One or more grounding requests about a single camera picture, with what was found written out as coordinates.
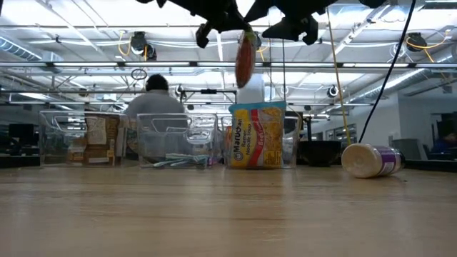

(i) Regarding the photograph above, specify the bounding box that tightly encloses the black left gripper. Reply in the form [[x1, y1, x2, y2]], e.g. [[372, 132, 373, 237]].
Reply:
[[167, 0, 253, 49]]

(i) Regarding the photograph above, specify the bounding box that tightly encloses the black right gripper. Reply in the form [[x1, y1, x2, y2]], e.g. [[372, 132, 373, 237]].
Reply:
[[244, 0, 336, 46]]

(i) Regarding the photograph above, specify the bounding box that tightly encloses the orange green ramen packet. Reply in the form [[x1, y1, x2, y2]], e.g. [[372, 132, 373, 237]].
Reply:
[[234, 30, 258, 89]]

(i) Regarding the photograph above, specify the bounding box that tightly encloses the blue ramen packet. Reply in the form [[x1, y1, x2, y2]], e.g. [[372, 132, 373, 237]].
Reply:
[[227, 101, 288, 169]]

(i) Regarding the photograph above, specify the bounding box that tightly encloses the teal plastic spoon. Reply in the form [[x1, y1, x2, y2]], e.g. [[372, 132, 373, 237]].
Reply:
[[152, 153, 211, 168]]

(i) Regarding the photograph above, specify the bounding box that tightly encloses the white purple lidded cup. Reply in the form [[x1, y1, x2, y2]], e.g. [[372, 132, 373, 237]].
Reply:
[[341, 143, 406, 179]]

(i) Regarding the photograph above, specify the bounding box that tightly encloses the person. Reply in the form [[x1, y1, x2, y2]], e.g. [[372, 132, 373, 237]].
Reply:
[[431, 119, 457, 155], [123, 73, 186, 158]]

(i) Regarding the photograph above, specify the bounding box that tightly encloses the clear plastic container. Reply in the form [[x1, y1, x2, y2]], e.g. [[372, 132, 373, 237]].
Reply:
[[38, 110, 129, 168], [220, 114, 303, 170], [136, 112, 219, 168]]

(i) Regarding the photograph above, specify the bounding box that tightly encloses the grey bin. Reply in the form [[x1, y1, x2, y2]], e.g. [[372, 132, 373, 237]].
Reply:
[[391, 138, 428, 161]]

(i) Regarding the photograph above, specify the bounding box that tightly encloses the dark background screen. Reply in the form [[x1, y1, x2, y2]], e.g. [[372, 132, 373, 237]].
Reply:
[[430, 113, 457, 160]]

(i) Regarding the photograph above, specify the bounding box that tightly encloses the black hanging cable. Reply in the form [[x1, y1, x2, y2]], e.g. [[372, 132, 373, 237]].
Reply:
[[281, 39, 287, 103]]

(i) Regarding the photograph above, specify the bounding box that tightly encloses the black metal frame stand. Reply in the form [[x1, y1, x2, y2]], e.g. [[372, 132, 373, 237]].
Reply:
[[179, 89, 238, 115]]

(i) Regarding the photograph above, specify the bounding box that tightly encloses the yellow hanging cable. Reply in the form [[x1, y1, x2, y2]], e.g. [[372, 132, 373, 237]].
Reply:
[[326, 6, 353, 146]]

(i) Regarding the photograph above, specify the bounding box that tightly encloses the black cable loop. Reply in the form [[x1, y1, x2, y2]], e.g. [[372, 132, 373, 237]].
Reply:
[[130, 68, 149, 81]]

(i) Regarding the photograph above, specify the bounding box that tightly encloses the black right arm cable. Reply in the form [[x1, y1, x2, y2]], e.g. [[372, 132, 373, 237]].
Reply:
[[358, 0, 418, 144]]

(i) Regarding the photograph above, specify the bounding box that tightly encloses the silver ventilation duct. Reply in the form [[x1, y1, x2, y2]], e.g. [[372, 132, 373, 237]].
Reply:
[[0, 35, 43, 62], [351, 53, 457, 104]]

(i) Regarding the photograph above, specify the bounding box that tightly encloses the black table frame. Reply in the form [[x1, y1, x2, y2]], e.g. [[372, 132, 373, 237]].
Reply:
[[0, 155, 457, 173]]

